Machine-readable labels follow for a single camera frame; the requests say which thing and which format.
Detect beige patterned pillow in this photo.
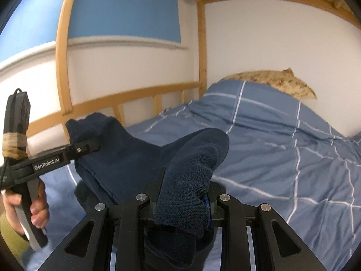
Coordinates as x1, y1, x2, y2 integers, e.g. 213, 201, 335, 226
222, 68, 317, 100

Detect olive green sleeve forearm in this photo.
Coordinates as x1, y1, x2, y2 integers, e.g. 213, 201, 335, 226
1, 213, 30, 261

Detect person's left hand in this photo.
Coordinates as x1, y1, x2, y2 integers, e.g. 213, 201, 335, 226
2, 180, 50, 235

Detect wooden bunk bed frame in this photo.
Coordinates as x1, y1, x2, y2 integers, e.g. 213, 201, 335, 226
28, 0, 360, 137

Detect navy blue pants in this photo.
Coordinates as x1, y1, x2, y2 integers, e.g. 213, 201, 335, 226
65, 112, 230, 270

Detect blue checked duvet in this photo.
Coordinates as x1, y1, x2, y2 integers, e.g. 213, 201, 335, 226
21, 79, 361, 271

